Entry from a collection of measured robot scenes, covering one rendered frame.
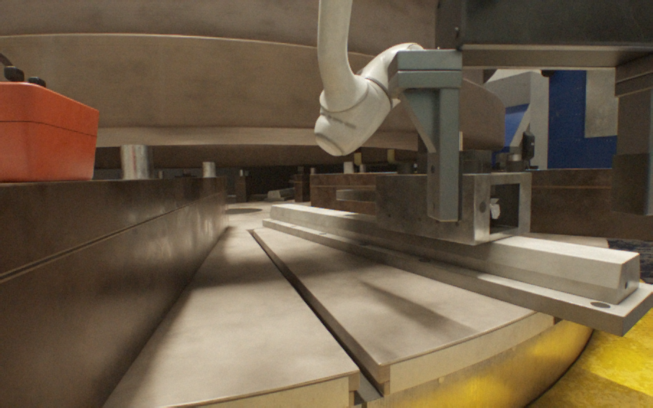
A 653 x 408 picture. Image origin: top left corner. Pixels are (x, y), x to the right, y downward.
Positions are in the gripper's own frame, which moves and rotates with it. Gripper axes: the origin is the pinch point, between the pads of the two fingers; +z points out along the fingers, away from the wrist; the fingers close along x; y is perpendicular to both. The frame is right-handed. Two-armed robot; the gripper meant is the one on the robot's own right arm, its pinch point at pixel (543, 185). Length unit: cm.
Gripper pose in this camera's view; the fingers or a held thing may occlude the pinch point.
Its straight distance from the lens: 25.5
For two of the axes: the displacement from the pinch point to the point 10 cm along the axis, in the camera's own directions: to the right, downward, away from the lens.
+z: 0.2, 10.0, 0.9
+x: 10.0, -0.2, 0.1
